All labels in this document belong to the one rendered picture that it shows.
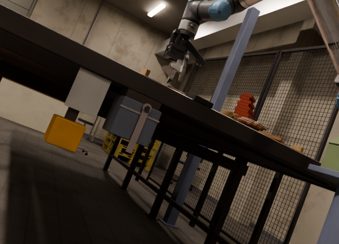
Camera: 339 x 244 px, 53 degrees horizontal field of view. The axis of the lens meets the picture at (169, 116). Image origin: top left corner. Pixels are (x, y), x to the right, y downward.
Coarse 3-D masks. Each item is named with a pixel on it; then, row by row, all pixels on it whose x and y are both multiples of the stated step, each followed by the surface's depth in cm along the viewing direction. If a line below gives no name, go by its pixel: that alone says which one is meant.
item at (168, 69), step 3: (171, 63) 138; (165, 66) 138; (168, 66) 138; (162, 69) 139; (165, 69) 139; (168, 69) 139; (171, 69) 139; (165, 72) 140; (168, 72) 140; (171, 72) 140; (174, 72) 139; (171, 75) 140; (174, 75) 140; (168, 78) 140; (171, 78) 140; (168, 81) 141
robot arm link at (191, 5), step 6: (192, 0) 132; (198, 0) 131; (204, 0) 132; (186, 6) 134; (192, 6) 131; (186, 12) 132; (192, 12) 131; (186, 18) 132; (192, 18) 131; (198, 18) 131; (198, 24) 133
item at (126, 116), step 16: (128, 96) 104; (144, 96) 106; (112, 112) 106; (128, 112) 103; (144, 112) 105; (160, 112) 108; (112, 128) 102; (128, 128) 104; (144, 128) 106; (128, 144) 104; (144, 144) 106
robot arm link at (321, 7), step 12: (312, 0) 95; (324, 0) 93; (336, 0) 93; (312, 12) 98; (324, 12) 94; (336, 12) 93; (324, 24) 96; (336, 24) 94; (324, 36) 98; (336, 36) 95; (336, 48) 96; (336, 60) 98; (336, 84) 101
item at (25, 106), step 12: (0, 84) 646; (12, 84) 653; (0, 96) 647; (12, 96) 654; (24, 96) 662; (36, 96) 669; (48, 96) 677; (0, 108) 648; (12, 108) 656; (24, 108) 663; (36, 108) 671; (48, 108) 679; (60, 108) 686; (12, 120) 657; (24, 120) 665; (36, 120) 672; (48, 120) 680
